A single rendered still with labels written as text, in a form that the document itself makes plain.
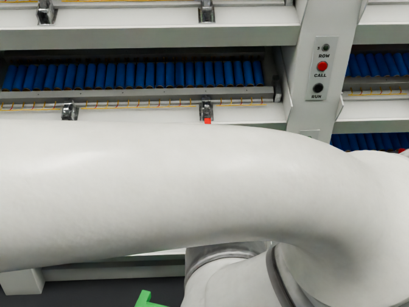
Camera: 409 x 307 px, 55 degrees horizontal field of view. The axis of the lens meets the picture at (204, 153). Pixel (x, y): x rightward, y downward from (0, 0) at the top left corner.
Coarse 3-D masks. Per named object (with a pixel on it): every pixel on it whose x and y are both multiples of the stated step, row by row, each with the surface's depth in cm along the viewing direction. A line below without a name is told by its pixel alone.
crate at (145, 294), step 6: (144, 294) 82; (150, 294) 83; (138, 300) 81; (144, 300) 81; (138, 306) 80; (144, 306) 80; (150, 306) 80; (156, 306) 80; (162, 306) 80; (168, 306) 80
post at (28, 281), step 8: (0, 56) 86; (8, 272) 99; (16, 272) 100; (24, 272) 100; (32, 272) 100; (40, 272) 105; (0, 280) 101; (8, 280) 101; (16, 280) 101; (24, 280) 102; (32, 280) 102; (40, 280) 105; (8, 288) 103; (16, 288) 103; (24, 288) 103; (32, 288) 104; (40, 288) 105
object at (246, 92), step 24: (0, 96) 76; (24, 96) 76; (48, 96) 76; (72, 96) 76; (96, 96) 76; (120, 96) 76; (144, 96) 77; (168, 96) 77; (192, 96) 77; (216, 96) 78; (240, 96) 78; (264, 96) 78
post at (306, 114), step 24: (312, 0) 63; (336, 0) 63; (360, 0) 63; (312, 24) 65; (336, 24) 66; (288, 48) 74; (312, 48) 68; (288, 72) 75; (336, 72) 71; (336, 96) 74; (288, 120) 76; (312, 120) 77
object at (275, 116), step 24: (0, 72) 82; (264, 72) 83; (288, 96) 74; (96, 120) 76; (120, 120) 76; (144, 120) 76; (168, 120) 76; (192, 120) 77; (216, 120) 77; (240, 120) 77; (264, 120) 77
